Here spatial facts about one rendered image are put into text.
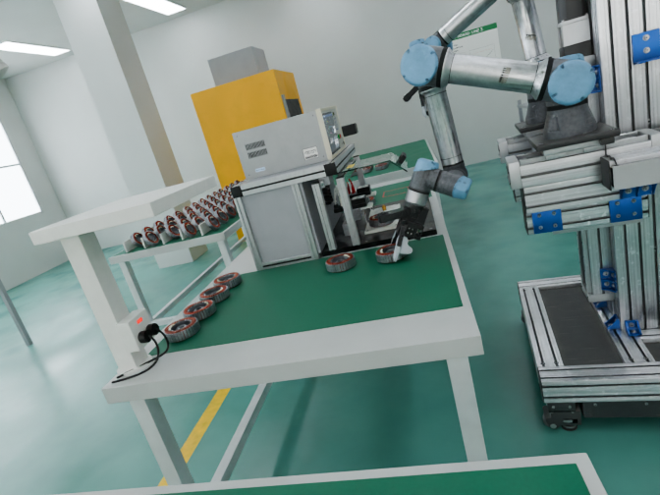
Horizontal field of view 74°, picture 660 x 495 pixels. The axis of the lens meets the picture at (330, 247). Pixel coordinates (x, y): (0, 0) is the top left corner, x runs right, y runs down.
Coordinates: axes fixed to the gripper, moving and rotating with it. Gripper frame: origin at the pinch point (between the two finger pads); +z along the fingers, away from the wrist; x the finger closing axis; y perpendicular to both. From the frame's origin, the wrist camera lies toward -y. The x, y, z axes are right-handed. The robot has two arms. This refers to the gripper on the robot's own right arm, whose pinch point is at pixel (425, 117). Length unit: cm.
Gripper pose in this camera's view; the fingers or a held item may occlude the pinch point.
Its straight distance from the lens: 230.8
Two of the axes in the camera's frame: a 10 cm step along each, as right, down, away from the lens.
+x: 2.8, -3.5, 8.9
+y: 9.3, -1.5, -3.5
